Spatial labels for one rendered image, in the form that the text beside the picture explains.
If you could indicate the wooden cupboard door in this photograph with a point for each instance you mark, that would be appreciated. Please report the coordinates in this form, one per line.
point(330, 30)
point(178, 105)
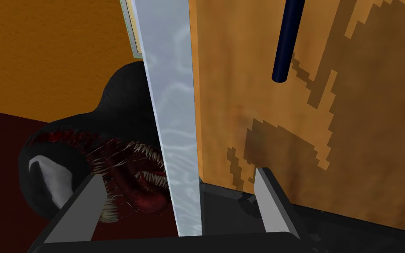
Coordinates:
point(279, 140)

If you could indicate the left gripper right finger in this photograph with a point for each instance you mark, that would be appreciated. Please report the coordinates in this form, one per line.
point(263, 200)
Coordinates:
point(269, 207)

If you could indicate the black toothed monster head figure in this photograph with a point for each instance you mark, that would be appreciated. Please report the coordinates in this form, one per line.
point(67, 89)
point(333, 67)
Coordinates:
point(118, 116)

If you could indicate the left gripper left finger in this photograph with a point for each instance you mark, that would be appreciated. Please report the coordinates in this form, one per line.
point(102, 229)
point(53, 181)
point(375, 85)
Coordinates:
point(79, 211)

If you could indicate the pale framed wall picture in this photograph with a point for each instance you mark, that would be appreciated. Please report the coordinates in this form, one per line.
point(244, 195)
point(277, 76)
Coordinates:
point(132, 31)

